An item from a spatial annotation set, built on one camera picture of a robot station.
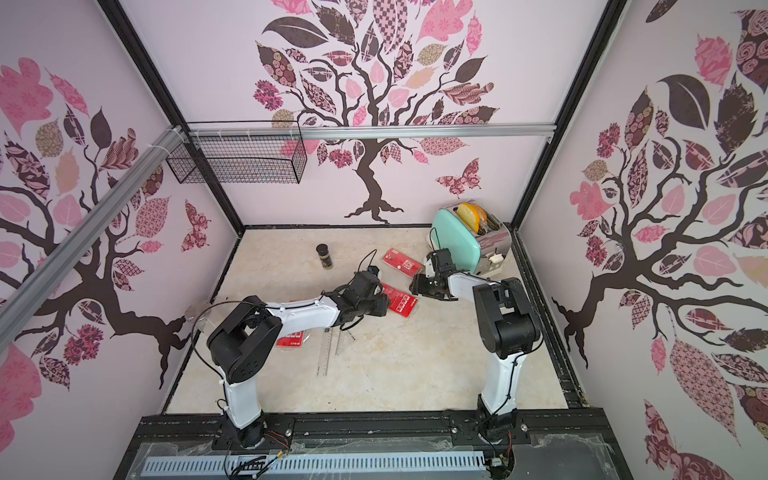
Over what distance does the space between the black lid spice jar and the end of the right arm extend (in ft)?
1.06

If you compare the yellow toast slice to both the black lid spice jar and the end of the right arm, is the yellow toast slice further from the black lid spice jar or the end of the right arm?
the black lid spice jar

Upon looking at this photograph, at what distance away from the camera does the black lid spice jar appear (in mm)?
1024

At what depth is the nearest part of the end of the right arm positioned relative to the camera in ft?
2.52
